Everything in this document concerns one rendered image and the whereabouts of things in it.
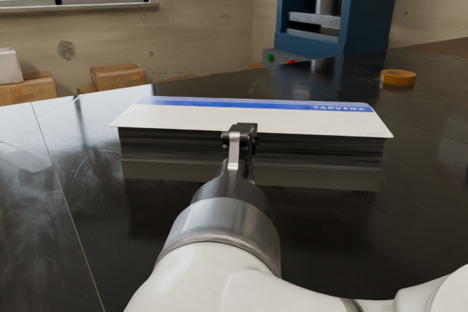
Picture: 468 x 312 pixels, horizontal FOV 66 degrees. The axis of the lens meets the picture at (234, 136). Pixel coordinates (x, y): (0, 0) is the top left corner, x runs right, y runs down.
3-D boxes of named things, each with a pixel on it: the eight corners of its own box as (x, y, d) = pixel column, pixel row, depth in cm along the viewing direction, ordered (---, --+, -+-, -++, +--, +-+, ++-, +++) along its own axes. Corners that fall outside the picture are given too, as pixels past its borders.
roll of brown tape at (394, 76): (392, 86, 108) (393, 78, 107) (372, 77, 118) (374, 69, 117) (422, 83, 110) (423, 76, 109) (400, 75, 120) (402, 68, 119)
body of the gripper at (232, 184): (177, 191, 28) (200, 142, 37) (184, 273, 32) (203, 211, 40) (274, 196, 28) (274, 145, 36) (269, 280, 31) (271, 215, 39)
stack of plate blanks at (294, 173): (123, 177, 58) (115, 121, 54) (148, 144, 70) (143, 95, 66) (377, 191, 55) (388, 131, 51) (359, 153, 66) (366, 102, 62)
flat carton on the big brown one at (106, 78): (90, 83, 314) (87, 67, 308) (135, 77, 334) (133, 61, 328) (99, 94, 286) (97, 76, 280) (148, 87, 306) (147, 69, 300)
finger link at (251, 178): (213, 193, 35) (213, 180, 34) (228, 142, 45) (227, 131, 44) (253, 195, 35) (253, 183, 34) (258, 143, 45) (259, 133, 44)
